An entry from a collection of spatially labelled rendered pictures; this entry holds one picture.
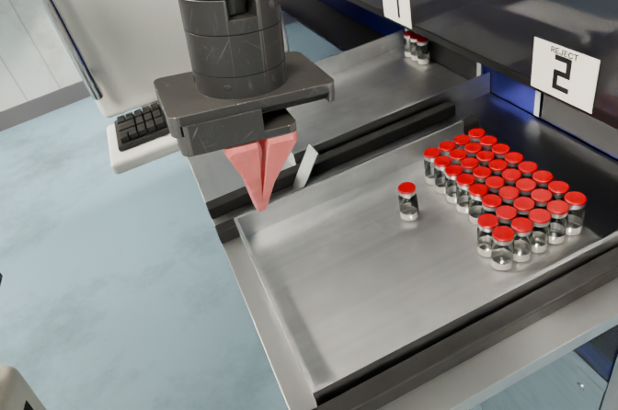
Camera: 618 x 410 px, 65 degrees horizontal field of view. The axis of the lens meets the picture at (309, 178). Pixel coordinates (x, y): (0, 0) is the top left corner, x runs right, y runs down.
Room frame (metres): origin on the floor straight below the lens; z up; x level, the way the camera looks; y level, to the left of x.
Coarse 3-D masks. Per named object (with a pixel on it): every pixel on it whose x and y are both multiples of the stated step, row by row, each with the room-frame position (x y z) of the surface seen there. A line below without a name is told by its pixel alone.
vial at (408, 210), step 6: (414, 192) 0.43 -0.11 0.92; (402, 198) 0.43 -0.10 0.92; (408, 198) 0.42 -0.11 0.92; (414, 198) 0.42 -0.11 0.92; (402, 204) 0.43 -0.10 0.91; (408, 204) 0.42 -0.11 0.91; (414, 204) 0.42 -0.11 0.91; (402, 210) 0.43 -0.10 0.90; (408, 210) 0.42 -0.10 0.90; (414, 210) 0.42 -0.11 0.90; (402, 216) 0.43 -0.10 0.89; (408, 216) 0.42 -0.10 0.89; (414, 216) 0.42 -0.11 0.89
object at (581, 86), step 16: (544, 48) 0.46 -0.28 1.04; (560, 48) 0.44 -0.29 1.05; (544, 64) 0.46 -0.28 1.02; (560, 64) 0.44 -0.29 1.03; (576, 64) 0.42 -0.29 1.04; (592, 64) 0.41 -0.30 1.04; (544, 80) 0.46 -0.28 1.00; (560, 80) 0.44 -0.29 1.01; (576, 80) 0.42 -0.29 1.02; (592, 80) 0.40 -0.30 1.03; (560, 96) 0.44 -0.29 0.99; (576, 96) 0.42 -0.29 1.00; (592, 96) 0.40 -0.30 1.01
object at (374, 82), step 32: (320, 64) 0.87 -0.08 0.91; (352, 64) 0.88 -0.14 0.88; (384, 64) 0.85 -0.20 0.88; (416, 64) 0.82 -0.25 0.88; (352, 96) 0.76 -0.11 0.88; (384, 96) 0.73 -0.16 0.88; (416, 96) 0.71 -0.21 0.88; (448, 96) 0.64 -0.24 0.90; (480, 96) 0.66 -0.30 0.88; (320, 128) 0.69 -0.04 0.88; (352, 128) 0.66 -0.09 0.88
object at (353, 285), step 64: (448, 128) 0.55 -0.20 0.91; (320, 192) 0.50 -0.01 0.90; (384, 192) 0.49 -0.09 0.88; (256, 256) 0.43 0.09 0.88; (320, 256) 0.40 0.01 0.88; (384, 256) 0.38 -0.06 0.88; (448, 256) 0.36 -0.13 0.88; (576, 256) 0.29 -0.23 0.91; (320, 320) 0.32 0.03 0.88; (384, 320) 0.30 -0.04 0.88; (448, 320) 0.26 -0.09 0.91; (320, 384) 0.23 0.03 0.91
